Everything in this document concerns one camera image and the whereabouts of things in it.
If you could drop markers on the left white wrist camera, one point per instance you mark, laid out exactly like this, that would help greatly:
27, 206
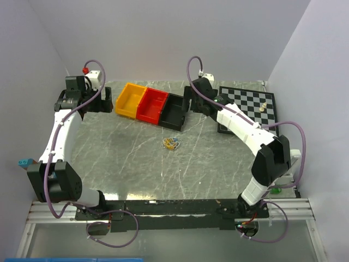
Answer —
93, 78

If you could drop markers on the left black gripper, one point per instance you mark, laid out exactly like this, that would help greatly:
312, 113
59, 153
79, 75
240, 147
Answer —
105, 106

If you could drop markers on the blue brown block tool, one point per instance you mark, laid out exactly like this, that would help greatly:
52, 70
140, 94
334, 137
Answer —
25, 163

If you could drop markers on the black white chessboard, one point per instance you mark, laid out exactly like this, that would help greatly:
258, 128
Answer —
250, 102

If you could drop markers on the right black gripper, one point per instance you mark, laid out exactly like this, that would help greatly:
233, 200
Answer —
188, 94

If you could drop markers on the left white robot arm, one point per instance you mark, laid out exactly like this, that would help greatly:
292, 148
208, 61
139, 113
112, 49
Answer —
52, 177

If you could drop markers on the blue box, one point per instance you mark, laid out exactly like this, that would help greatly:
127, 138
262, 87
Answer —
73, 260

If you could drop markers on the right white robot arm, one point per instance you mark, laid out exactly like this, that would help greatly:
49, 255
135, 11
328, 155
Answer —
273, 156

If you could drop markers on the black plastic bin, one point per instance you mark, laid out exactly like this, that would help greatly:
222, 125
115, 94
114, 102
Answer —
172, 116

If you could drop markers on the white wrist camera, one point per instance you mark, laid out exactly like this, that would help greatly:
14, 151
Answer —
93, 78
208, 76

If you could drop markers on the white tape dispenser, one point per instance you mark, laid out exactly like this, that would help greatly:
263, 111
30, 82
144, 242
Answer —
288, 177

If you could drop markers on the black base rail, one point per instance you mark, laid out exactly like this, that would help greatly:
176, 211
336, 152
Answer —
173, 214

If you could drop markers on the white chess pawn right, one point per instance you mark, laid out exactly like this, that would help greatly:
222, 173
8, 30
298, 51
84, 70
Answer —
263, 107

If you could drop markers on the green small clip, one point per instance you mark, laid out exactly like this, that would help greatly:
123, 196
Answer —
276, 190

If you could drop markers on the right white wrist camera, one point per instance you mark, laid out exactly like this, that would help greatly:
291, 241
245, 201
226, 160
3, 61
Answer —
208, 76

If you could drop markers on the red plastic bin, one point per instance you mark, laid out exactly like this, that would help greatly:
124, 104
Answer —
151, 105

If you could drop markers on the yellow plastic bin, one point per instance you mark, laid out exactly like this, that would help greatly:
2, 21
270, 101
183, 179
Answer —
129, 99

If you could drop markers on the aluminium frame rail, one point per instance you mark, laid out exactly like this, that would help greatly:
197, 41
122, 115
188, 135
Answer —
288, 234

